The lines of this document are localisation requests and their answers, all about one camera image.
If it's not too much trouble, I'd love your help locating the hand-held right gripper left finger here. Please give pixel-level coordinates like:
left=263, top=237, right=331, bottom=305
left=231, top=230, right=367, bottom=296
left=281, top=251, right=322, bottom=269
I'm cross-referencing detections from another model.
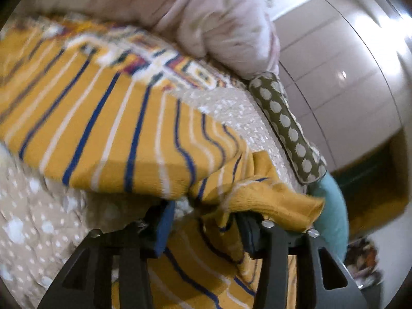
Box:
left=37, top=200, right=176, bottom=309

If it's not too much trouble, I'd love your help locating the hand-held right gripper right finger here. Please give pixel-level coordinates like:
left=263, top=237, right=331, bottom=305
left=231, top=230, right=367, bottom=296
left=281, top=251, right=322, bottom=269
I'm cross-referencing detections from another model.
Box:
left=235, top=213, right=367, bottom=309

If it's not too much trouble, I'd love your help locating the teal ribbed pillow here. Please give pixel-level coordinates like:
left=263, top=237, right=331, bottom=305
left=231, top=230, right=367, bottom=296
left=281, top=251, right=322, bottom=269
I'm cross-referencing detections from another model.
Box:
left=308, top=172, right=350, bottom=262

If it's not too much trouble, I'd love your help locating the colourful patterned cloth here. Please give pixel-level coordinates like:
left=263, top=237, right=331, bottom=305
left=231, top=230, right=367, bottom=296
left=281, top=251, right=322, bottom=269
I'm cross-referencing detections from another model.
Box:
left=347, top=236, right=384, bottom=292

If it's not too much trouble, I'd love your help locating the olive patterned bolster pillow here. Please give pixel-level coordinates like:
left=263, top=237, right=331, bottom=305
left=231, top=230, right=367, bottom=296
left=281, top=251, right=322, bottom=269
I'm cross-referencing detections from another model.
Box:
left=248, top=72, right=328, bottom=185

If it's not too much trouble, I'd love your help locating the brown wooden nightstand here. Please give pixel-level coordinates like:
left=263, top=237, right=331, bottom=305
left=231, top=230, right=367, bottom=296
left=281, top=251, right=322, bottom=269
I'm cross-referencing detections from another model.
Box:
left=335, top=133, right=408, bottom=237

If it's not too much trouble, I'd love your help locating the beige quilted bedspread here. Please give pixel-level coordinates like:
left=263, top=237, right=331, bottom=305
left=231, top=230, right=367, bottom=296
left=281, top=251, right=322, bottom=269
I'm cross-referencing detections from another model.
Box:
left=0, top=87, right=311, bottom=309

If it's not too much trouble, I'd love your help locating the padded panel headboard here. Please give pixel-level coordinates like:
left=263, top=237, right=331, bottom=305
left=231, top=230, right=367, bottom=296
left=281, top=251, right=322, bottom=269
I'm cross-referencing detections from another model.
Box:
left=272, top=0, right=410, bottom=176

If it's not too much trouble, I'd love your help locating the pink floral duvet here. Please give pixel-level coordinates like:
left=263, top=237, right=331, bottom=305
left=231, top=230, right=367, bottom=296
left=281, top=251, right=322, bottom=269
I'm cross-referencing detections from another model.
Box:
left=32, top=0, right=281, bottom=80

